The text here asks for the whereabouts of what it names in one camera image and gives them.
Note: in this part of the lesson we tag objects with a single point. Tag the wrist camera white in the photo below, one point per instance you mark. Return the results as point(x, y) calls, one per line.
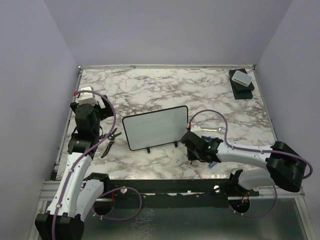
point(195, 129)
point(86, 98)

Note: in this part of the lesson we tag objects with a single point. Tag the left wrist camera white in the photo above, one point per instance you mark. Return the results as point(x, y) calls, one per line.
point(86, 98)

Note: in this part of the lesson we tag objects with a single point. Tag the white small box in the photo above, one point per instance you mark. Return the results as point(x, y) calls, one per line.
point(241, 78)

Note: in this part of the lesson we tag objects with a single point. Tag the blue handled pliers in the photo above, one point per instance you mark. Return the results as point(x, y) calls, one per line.
point(206, 137)

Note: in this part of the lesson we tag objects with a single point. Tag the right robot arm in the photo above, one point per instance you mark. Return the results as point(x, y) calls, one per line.
point(276, 165)

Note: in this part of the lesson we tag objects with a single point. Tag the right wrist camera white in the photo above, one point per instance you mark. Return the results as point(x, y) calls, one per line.
point(195, 129)

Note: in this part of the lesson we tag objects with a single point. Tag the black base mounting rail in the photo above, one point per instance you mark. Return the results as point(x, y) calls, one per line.
point(153, 194)

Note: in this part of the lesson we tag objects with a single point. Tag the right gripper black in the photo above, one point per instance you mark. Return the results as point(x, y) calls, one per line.
point(190, 156)

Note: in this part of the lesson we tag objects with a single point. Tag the black flat box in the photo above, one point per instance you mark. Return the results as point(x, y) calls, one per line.
point(241, 92)

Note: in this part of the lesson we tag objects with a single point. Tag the small black-framed whiteboard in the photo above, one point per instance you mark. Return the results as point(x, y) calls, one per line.
point(155, 128)

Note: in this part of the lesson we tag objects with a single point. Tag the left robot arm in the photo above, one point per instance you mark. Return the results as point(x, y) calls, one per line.
point(64, 218)

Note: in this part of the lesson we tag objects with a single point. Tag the silver combination wrench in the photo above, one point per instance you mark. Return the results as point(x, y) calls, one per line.
point(220, 130)

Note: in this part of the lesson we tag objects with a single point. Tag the black wire stripper pliers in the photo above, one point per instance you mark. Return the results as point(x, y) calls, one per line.
point(111, 139)

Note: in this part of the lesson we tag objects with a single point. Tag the blue red screwdriver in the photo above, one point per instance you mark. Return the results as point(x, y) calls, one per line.
point(212, 164)

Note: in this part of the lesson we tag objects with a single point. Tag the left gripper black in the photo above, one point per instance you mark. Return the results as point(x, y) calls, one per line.
point(106, 112)

